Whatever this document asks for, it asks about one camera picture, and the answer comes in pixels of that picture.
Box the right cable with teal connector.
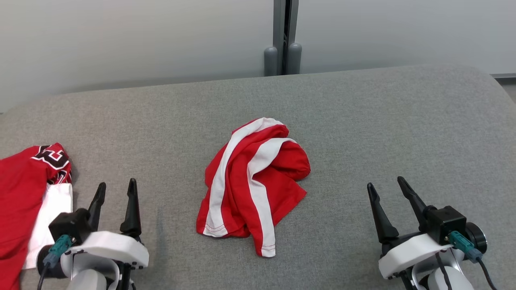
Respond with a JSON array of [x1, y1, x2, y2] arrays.
[[447, 231, 498, 290]]

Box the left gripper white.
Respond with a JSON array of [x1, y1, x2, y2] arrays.
[[64, 178, 150, 270]]

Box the grey partition post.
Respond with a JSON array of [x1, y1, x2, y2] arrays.
[[264, 0, 303, 77]]

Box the left cable with teal connector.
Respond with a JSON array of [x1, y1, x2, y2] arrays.
[[37, 235, 74, 290]]

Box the red shorts with white stripes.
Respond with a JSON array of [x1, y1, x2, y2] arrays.
[[196, 117, 311, 258]]

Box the red jersey with black number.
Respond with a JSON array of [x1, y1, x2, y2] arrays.
[[0, 143, 73, 290]]

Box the cable with teal connector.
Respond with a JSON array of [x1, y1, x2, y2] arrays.
[[447, 231, 498, 290], [37, 235, 74, 290]]

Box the white garment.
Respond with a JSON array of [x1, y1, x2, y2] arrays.
[[22, 183, 74, 269]]

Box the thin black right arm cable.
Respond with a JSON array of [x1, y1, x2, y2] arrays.
[[435, 252, 453, 290]]

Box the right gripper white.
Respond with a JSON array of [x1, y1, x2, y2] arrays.
[[367, 176, 454, 280]]

